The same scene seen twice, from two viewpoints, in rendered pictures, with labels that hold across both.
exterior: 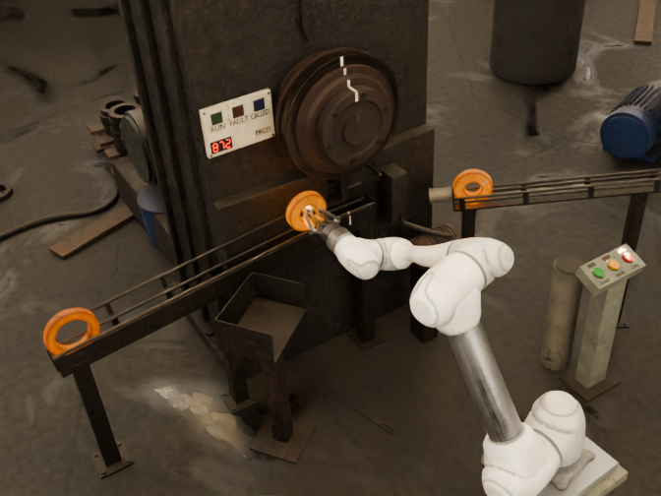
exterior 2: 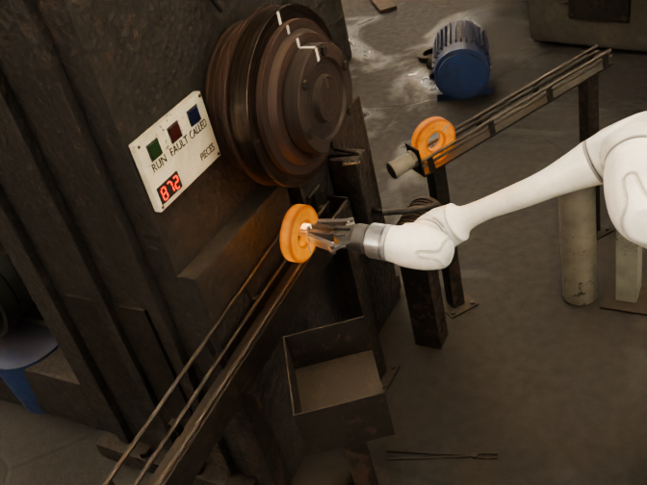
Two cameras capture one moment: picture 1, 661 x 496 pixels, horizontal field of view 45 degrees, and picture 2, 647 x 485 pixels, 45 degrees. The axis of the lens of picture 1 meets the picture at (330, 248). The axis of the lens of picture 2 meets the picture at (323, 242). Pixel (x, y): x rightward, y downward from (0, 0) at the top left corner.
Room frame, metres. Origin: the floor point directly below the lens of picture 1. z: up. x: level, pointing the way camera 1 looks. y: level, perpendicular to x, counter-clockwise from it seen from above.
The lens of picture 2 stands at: (0.79, 0.75, 1.96)
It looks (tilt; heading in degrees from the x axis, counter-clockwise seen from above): 35 degrees down; 335
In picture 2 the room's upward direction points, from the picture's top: 15 degrees counter-clockwise
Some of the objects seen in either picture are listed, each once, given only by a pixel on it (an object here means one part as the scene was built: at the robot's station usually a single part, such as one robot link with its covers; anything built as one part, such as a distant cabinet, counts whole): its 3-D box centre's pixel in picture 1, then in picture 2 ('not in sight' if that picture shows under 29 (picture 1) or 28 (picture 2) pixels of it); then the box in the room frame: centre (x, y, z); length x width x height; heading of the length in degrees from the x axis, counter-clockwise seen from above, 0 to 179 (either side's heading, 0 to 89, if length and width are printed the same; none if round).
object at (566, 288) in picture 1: (562, 315); (578, 238); (2.34, -0.90, 0.26); 0.12 x 0.12 x 0.52
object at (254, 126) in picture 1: (238, 123); (178, 150); (2.46, 0.29, 1.15); 0.26 x 0.02 x 0.18; 119
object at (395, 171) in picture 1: (392, 194); (352, 186); (2.66, -0.26, 0.68); 0.11 x 0.08 x 0.24; 29
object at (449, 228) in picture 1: (432, 283); (426, 275); (2.58, -0.42, 0.27); 0.22 x 0.13 x 0.53; 119
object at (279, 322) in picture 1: (270, 376); (359, 462); (2.02, 0.24, 0.36); 0.26 x 0.20 x 0.72; 154
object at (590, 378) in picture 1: (601, 324); (629, 224); (2.22, -1.02, 0.31); 0.24 x 0.16 x 0.62; 119
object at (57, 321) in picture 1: (72, 332); not in sight; (2.00, 0.89, 0.65); 0.18 x 0.03 x 0.18; 122
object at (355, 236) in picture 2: (329, 229); (352, 237); (2.24, 0.00, 0.83); 0.09 x 0.08 x 0.07; 30
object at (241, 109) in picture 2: (339, 115); (288, 97); (2.53, -0.06, 1.11); 0.47 x 0.06 x 0.47; 119
